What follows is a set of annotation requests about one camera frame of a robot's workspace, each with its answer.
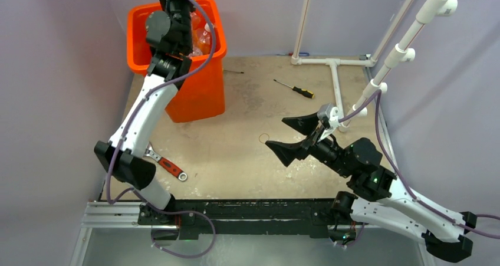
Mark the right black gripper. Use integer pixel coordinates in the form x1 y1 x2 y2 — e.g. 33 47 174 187
265 109 353 178

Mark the orange drink bottle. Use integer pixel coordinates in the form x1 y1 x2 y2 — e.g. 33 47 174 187
189 12 212 57

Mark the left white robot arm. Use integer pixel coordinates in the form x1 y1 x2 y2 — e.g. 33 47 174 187
94 0 195 224

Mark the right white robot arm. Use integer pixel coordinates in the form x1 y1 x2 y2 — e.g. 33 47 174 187
266 110 477 263

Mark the orange plastic bin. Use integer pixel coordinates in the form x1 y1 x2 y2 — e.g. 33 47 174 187
127 0 227 123

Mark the rubber band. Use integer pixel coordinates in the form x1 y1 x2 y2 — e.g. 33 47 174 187
258 133 270 143

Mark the yellow black screwdriver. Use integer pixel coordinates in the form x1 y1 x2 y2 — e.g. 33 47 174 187
273 79 314 99

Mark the blue cap pen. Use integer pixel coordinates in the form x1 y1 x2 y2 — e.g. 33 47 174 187
276 52 310 57

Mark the thin metal rod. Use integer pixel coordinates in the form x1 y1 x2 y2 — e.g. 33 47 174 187
223 70 244 74

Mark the white PVC diagonal pole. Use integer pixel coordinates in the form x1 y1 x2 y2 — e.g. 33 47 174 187
338 0 458 132

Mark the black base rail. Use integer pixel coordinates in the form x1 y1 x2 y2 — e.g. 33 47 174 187
138 198 359 244

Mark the white PVC pipe frame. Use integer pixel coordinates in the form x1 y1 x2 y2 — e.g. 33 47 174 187
291 0 425 132

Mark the red handle adjustable wrench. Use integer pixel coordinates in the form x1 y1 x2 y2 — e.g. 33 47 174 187
144 142 188 182

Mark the aluminium frame rail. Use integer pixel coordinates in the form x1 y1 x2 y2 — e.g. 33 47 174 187
70 201 157 266

